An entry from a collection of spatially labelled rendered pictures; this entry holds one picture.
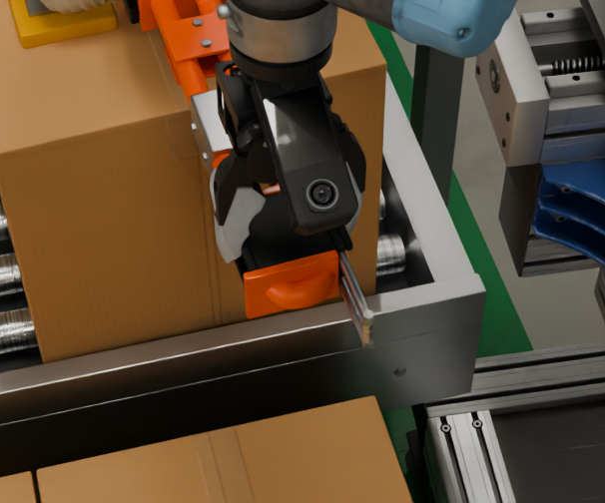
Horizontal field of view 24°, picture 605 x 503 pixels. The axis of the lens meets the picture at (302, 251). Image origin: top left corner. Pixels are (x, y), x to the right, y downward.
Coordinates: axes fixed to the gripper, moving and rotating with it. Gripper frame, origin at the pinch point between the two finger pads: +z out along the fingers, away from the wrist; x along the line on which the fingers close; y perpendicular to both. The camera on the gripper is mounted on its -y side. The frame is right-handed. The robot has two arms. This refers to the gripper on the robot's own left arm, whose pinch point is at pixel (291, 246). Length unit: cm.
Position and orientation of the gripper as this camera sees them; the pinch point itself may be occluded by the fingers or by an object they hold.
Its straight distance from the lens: 112.6
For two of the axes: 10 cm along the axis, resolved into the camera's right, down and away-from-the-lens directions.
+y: -3.1, -7.3, 6.1
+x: -9.5, 2.3, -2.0
